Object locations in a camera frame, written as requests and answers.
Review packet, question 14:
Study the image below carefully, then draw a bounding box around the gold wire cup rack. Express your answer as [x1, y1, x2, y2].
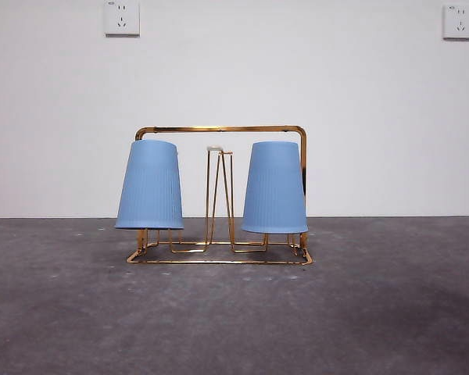
[125, 124, 316, 266]

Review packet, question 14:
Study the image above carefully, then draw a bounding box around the blue ribbed plastic cup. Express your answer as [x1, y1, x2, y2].
[113, 140, 184, 230]
[240, 141, 309, 234]

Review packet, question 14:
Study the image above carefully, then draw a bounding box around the white wall socket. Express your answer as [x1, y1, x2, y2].
[104, 0, 141, 38]
[442, 3, 469, 41]

